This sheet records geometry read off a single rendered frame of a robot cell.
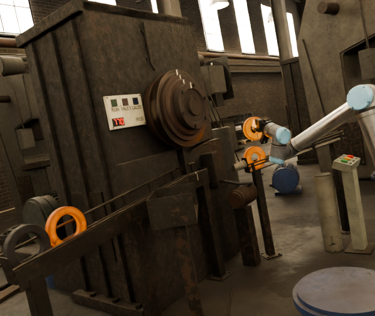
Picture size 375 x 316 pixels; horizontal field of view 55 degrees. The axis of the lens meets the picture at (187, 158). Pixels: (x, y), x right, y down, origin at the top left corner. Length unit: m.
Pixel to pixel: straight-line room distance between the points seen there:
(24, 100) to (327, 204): 4.93
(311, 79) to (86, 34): 3.22
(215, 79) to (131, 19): 8.03
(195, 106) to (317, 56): 2.77
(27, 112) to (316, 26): 4.36
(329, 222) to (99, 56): 1.76
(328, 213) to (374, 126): 0.85
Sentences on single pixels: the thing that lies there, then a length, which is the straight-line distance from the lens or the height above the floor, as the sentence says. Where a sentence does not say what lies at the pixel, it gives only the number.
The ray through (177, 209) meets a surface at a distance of 1.57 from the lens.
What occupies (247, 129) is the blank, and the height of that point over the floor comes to 0.91.
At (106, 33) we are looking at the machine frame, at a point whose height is 1.58.
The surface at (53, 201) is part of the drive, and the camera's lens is 3.00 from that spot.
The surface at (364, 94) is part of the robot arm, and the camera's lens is 1.89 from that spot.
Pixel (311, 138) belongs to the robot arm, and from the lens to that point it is 2.19.
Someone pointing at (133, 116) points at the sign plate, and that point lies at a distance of 2.07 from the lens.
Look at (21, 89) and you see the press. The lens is 6.30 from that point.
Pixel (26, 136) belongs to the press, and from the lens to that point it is 6.08.
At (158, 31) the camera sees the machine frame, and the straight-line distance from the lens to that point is 2.44.
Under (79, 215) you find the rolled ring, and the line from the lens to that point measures 1.68.
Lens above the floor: 1.01
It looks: 5 degrees down
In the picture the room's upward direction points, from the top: 11 degrees counter-clockwise
